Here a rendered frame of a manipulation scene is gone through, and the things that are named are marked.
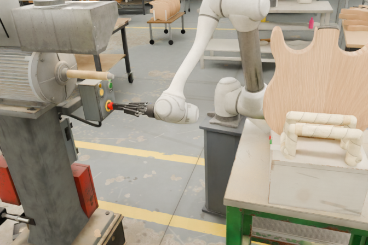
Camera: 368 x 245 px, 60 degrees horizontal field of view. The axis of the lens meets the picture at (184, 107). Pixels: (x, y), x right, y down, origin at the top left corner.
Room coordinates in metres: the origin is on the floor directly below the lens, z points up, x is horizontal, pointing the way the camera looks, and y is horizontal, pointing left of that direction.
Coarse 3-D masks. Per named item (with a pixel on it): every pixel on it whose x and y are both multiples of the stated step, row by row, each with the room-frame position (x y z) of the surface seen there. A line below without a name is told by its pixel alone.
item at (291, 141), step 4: (288, 132) 0.78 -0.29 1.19; (292, 132) 0.77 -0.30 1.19; (288, 136) 0.78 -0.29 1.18; (292, 136) 0.77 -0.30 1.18; (296, 136) 0.77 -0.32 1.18; (288, 140) 0.78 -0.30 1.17; (292, 140) 0.77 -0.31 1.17; (296, 140) 0.78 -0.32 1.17; (288, 144) 0.78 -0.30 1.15; (292, 144) 0.77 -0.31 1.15; (296, 144) 0.78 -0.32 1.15; (288, 148) 0.78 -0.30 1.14; (292, 148) 0.77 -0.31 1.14; (288, 152) 0.78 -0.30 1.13; (292, 152) 0.77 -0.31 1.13; (284, 156) 0.79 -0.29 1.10; (288, 156) 0.77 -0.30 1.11; (292, 156) 0.77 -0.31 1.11
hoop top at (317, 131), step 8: (288, 128) 0.78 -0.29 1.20; (296, 128) 0.77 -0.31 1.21; (304, 128) 0.77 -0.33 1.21; (312, 128) 0.77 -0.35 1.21; (320, 128) 0.76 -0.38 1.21; (328, 128) 0.76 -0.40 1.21; (336, 128) 0.76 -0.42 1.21; (344, 128) 0.75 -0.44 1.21; (312, 136) 0.76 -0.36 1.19; (320, 136) 0.75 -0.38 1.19; (328, 136) 0.75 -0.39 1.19; (336, 136) 0.74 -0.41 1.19; (344, 136) 0.74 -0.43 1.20; (352, 136) 0.73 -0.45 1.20; (360, 136) 0.73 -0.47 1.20
